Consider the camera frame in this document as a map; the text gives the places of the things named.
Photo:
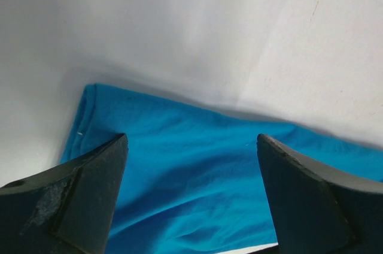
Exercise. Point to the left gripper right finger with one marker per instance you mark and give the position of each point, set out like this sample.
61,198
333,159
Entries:
316,208

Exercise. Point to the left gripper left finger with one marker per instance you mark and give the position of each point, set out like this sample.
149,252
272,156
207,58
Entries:
68,208

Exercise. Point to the blue t shirt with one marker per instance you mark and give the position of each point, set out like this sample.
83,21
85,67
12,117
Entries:
192,181

